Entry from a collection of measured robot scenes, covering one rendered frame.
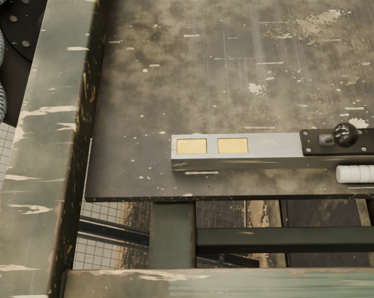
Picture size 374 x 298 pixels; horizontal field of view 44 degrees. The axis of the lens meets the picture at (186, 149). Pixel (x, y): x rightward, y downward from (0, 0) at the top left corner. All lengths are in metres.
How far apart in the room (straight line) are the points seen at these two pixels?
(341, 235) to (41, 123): 0.54
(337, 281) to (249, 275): 0.12
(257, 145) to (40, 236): 0.38
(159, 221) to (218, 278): 0.18
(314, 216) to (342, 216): 0.23
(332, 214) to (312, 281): 2.21
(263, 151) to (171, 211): 0.19
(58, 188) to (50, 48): 0.30
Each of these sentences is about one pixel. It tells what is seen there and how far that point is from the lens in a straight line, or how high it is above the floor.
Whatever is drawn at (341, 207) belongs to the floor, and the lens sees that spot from 2.87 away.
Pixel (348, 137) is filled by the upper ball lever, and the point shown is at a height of 1.55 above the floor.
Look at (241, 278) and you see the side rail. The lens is 0.69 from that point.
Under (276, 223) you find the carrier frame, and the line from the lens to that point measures 2.00.
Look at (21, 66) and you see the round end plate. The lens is 1.52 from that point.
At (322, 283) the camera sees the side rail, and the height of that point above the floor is 1.52.
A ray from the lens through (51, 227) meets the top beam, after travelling 0.69.
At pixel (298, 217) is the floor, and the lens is 3.12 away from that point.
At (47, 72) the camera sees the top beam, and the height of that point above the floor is 1.92.
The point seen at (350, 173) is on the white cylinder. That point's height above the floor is 1.44.
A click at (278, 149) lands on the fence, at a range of 0.80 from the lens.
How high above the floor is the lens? 2.02
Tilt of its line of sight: 25 degrees down
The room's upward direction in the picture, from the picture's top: 72 degrees counter-clockwise
